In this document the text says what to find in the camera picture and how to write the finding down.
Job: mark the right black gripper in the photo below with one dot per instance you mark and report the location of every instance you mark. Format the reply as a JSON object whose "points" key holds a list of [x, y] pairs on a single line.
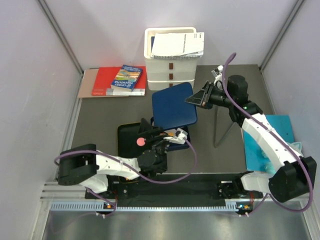
{"points": [[200, 98]]}

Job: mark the pink round cookie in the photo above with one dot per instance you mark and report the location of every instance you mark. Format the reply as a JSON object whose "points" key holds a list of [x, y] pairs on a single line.
{"points": [[140, 141]]}

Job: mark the grey metal tongs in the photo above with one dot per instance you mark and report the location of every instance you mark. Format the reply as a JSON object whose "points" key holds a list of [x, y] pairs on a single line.
{"points": [[217, 143]]}

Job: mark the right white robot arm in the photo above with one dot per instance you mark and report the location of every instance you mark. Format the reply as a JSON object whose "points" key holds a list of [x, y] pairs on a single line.
{"points": [[294, 174]]}

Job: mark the white stacked drawer box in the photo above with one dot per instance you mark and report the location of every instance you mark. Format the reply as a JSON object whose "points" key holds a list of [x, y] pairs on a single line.
{"points": [[165, 73]]}

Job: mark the teal cat-ear headphones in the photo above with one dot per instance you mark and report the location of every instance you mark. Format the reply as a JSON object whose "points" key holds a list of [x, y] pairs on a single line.
{"points": [[295, 147]]}

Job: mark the blue paperback book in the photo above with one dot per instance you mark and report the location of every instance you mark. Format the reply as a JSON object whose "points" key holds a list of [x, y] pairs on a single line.
{"points": [[126, 78]]}

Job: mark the black cookie tray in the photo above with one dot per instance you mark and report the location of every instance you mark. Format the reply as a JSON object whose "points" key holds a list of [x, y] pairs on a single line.
{"points": [[128, 150]]}

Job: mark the blue cookie tin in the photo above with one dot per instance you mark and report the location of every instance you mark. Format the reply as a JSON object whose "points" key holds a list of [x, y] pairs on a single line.
{"points": [[175, 147]]}

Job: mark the red book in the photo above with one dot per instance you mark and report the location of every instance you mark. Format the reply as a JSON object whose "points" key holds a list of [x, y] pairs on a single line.
{"points": [[101, 80]]}

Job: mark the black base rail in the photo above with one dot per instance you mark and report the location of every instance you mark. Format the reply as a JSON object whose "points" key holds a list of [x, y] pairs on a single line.
{"points": [[197, 190]]}

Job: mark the white spiral notebook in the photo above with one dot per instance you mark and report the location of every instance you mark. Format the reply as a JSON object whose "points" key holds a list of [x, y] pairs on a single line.
{"points": [[173, 46]]}

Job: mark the blue tin lid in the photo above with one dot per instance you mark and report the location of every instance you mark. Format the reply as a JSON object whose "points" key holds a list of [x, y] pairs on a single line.
{"points": [[170, 109]]}

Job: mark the teal folder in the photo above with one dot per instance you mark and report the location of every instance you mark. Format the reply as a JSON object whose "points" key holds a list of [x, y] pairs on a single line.
{"points": [[255, 158]]}

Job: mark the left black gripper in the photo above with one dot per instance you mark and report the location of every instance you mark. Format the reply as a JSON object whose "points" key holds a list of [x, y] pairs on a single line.
{"points": [[146, 129]]}

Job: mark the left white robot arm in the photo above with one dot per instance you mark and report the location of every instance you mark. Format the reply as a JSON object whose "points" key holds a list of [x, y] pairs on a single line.
{"points": [[89, 167]]}

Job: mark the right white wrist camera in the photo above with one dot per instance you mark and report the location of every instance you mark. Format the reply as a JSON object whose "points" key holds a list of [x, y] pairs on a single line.
{"points": [[217, 73]]}

